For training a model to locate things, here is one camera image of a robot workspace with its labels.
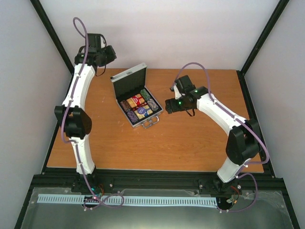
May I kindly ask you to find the purple poker chip stack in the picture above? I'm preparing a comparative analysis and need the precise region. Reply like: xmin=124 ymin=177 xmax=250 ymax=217
xmin=127 ymin=110 xmax=139 ymax=124

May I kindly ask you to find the green poker chip stack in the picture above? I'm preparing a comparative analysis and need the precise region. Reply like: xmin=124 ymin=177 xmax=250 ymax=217
xmin=140 ymin=89 xmax=151 ymax=101

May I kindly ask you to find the black aluminium frame rail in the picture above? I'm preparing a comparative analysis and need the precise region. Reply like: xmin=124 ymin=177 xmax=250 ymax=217
xmin=28 ymin=168 xmax=288 ymax=197

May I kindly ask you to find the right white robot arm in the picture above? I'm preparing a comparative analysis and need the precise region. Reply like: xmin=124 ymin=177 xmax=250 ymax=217
xmin=165 ymin=85 xmax=266 ymax=193

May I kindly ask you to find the red playing card deck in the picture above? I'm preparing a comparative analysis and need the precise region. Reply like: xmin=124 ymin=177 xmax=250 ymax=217
xmin=126 ymin=94 xmax=145 ymax=108

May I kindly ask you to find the blue small blind button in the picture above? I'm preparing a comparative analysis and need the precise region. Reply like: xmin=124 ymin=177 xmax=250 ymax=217
xmin=137 ymin=107 xmax=146 ymax=115

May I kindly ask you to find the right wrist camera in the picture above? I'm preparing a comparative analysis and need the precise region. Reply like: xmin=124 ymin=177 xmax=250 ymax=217
xmin=170 ymin=75 xmax=195 ymax=100

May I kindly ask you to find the light blue cable duct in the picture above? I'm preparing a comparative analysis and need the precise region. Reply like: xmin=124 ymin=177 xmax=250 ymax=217
xmin=37 ymin=194 xmax=217 ymax=208

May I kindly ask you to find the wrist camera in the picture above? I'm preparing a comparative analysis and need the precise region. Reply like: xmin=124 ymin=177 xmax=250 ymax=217
xmin=88 ymin=33 xmax=107 ymax=48
xmin=170 ymin=75 xmax=195 ymax=100

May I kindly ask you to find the blue playing card deck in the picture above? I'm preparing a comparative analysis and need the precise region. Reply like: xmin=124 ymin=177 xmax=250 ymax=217
xmin=134 ymin=105 xmax=153 ymax=120

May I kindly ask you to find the brown poker chip stack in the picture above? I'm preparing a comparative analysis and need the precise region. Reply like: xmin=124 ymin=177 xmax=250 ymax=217
xmin=120 ymin=100 xmax=131 ymax=113

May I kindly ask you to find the aluminium poker case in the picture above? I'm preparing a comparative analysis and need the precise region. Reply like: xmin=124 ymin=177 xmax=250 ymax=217
xmin=111 ymin=63 xmax=163 ymax=129

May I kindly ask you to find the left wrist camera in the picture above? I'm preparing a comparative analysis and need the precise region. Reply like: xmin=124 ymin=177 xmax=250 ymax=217
xmin=88 ymin=33 xmax=107 ymax=48

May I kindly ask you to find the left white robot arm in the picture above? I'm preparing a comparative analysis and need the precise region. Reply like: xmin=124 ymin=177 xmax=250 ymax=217
xmin=54 ymin=45 xmax=116 ymax=175

